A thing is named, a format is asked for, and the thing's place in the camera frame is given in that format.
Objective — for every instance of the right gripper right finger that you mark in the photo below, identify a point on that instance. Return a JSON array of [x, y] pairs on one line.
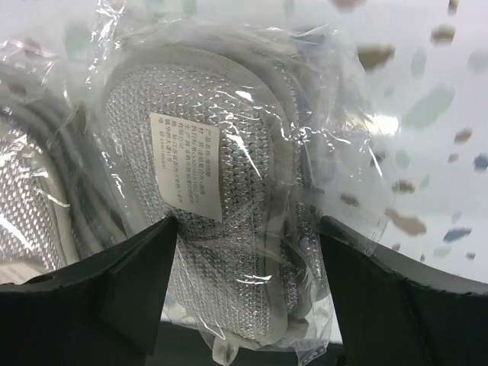
[[393, 310]]

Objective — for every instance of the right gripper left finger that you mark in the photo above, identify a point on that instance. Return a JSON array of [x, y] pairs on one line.
[[103, 310]]

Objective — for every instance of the silver scourer pack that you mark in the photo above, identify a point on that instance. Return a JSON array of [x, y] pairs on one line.
[[247, 135], [52, 211]]

